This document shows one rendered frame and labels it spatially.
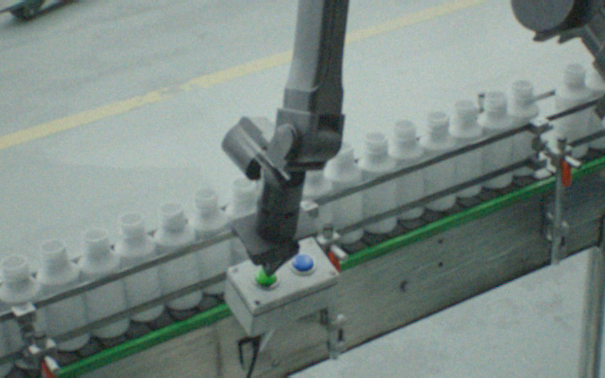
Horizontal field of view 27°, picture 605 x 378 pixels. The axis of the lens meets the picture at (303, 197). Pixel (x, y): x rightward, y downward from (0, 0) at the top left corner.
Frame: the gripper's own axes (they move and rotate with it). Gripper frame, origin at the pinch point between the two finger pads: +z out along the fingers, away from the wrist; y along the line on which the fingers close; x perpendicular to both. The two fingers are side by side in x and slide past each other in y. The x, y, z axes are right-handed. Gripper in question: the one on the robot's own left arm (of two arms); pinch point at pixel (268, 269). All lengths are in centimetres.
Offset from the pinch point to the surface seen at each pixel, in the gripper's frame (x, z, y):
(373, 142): -16.5, 2.4, -28.6
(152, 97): -224, 200, -100
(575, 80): -16, 4, -70
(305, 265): 0.9, 1.2, -5.7
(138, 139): -197, 190, -81
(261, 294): 2.1, 2.2, 2.0
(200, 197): -19.3, 4.7, 0.0
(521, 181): -10, 17, -57
